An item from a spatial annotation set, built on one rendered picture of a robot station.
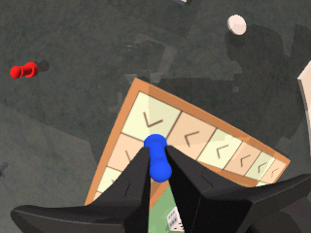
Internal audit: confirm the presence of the blue game pawn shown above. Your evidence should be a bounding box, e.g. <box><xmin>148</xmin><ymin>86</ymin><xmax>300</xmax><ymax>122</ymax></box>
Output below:
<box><xmin>143</xmin><ymin>135</ymin><xmax>172</xmax><ymax>183</ymax></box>

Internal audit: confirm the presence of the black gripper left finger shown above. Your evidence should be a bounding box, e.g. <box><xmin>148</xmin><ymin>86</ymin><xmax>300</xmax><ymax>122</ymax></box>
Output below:
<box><xmin>11</xmin><ymin>147</ymin><xmax>151</xmax><ymax>233</ymax></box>

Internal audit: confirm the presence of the grey flat rectangular slab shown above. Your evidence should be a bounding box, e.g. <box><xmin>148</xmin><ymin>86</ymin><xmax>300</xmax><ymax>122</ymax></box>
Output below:
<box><xmin>174</xmin><ymin>0</ymin><xmax>187</xmax><ymax>5</ymax></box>

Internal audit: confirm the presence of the white die with black pips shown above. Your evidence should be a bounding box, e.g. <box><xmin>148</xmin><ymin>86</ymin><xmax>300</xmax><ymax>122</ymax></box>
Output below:
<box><xmin>167</xmin><ymin>207</ymin><xmax>184</xmax><ymax>232</ymax></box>

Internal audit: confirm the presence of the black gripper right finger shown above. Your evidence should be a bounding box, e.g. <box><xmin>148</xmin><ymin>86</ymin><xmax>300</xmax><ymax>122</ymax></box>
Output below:
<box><xmin>164</xmin><ymin>145</ymin><xmax>311</xmax><ymax>233</ymax></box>

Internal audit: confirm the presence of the red game pawn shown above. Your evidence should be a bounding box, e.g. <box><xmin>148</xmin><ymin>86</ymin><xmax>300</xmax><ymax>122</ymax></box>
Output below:
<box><xmin>11</xmin><ymin>62</ymin><xmax>38</xmax><ymax>79</ymax></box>

